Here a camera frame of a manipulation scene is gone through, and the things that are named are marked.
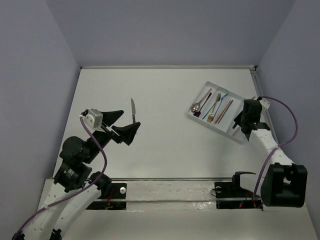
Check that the blue chopstick diagonal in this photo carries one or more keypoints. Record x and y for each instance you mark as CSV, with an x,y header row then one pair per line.
x,y
225,112

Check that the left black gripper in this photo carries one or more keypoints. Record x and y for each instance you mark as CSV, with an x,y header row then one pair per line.
x,y
110,130

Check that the silver spoon pink handle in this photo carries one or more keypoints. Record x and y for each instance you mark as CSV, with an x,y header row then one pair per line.
x,y
197,105

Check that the white divided utensil tray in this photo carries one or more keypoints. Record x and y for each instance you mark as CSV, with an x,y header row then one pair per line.
x,y
223,128

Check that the orange chopstick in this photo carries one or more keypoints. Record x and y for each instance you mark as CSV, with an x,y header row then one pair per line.
x,y
223,111

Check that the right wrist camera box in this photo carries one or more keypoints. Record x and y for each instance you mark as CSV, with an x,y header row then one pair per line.
x,y
265,104

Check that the gold fork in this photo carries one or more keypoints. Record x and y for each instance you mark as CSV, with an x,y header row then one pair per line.
x,y
211,116

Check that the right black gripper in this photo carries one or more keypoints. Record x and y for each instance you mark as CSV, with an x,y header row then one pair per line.
x,y
237,119

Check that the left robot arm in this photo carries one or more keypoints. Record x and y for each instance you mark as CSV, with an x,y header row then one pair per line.
x,y
80,179

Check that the aluminium frame rail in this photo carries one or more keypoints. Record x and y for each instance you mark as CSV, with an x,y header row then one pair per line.
x,y
161,67

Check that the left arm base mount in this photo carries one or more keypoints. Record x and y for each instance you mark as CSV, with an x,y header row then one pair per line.
x,y
115,199

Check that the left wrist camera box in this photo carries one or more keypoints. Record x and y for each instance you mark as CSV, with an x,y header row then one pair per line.
x,y
93,118

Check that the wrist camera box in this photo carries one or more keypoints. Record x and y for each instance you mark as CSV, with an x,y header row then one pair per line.
x,y
93,118
265,104

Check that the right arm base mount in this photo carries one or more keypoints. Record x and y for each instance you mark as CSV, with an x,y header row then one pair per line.
x,y
228,197

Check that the purple spoon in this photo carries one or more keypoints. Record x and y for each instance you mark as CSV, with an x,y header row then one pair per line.
x,y
198,113

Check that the blue fork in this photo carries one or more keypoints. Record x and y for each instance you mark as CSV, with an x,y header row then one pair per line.
x,y
220,102
208,111

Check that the silver knife pink handle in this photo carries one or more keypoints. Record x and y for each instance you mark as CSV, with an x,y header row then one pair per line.
x,y
235,134

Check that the silver knife teal handle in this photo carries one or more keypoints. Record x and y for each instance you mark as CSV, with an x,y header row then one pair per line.
x,y
237,129

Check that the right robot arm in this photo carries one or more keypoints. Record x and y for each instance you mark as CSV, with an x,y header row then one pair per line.
x,y
280,182

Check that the silver knife dark handle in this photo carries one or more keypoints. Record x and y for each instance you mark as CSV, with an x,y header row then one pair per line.
x,y
133,110

